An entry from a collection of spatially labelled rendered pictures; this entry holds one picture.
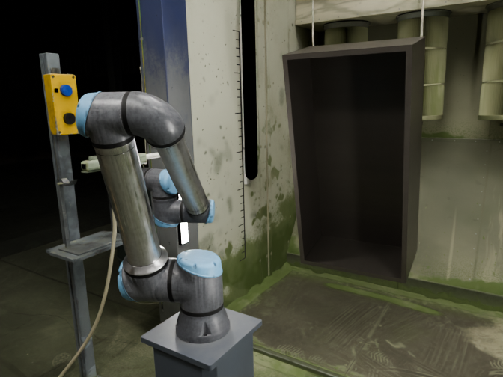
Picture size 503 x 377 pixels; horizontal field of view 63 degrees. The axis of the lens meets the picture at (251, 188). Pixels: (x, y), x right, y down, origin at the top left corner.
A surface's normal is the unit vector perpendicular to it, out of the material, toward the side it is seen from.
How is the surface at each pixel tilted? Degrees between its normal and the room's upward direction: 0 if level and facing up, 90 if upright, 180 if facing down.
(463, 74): 90
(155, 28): 90
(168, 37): 90
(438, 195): 57
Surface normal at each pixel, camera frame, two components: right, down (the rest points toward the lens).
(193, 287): -0.11, 0.21
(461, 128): -0.54, 0.19
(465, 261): -0.47, -0.37
